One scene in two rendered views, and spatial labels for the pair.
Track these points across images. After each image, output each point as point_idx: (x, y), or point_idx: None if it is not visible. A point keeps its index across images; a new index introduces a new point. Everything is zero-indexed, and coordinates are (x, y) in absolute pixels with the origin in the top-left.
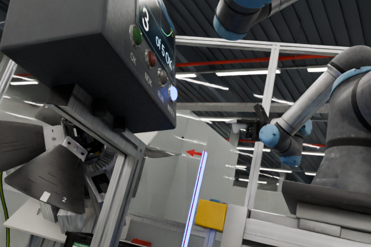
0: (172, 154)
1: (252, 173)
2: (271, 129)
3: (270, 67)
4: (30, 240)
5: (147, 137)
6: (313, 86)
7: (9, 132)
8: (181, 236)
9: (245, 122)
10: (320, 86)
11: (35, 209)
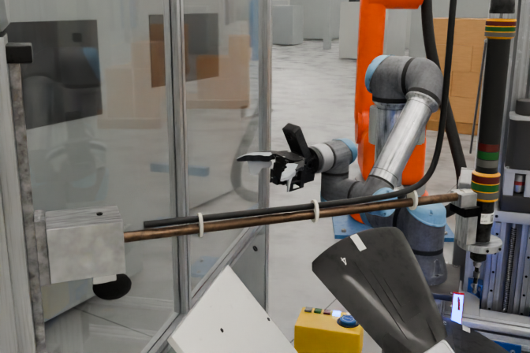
0: (468, 328)
1: (184, 209)
2: (395, 197)
3: None
4: None
5: (248, 299)
6: (419, 128)
7: None
8: None
9: (303, 169)
10: (423, 128)
11: None
